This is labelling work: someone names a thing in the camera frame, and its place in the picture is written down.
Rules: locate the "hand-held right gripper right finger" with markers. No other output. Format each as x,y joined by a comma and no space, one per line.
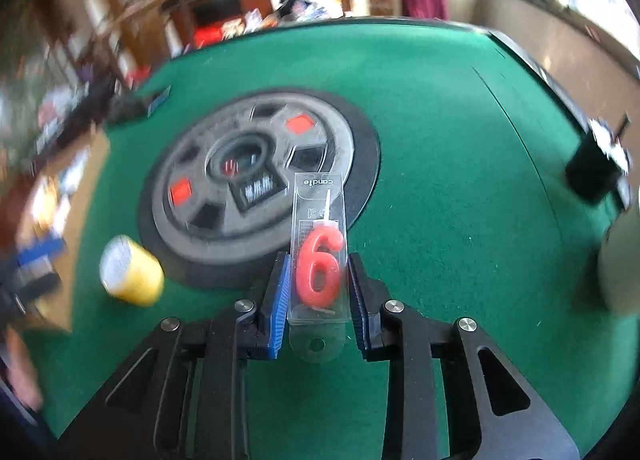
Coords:
360,310

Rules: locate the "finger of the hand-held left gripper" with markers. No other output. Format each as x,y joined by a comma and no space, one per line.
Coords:
40,252

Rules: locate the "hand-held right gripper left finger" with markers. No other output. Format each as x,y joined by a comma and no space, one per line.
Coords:
280,305

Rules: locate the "red number candle pack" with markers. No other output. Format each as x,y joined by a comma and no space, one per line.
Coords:
317,270

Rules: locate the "brown cardboard box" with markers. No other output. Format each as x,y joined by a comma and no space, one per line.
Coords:
85,220

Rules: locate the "person's left forearm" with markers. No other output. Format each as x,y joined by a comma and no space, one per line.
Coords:
22,365

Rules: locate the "yellow cylindrical jar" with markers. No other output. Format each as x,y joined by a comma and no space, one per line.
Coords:
137,275

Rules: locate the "round grey table panel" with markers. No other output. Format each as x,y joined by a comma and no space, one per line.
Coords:
210,220

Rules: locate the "black smartphone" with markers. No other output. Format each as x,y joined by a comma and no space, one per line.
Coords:
127,110

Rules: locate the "pale green cup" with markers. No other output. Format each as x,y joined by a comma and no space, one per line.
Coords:
622,265

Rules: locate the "red storage box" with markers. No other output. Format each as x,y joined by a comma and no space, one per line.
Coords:
207,36

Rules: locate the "black white bag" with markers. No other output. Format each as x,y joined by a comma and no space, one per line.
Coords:
310,7

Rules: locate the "wooden armchair curved rail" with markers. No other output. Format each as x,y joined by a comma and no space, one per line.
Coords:
150,5

